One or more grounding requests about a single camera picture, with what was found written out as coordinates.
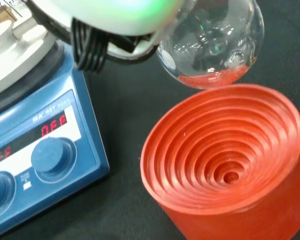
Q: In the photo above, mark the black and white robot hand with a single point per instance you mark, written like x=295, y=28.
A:
x=115, y=15

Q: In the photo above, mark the black bench cloth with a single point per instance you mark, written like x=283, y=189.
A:
x=122, y=100

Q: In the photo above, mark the blue-base heater with steel plate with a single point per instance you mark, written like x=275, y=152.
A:
x=65, y=105

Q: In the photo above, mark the brown cardboard box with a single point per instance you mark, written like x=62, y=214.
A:
x=2, y=13

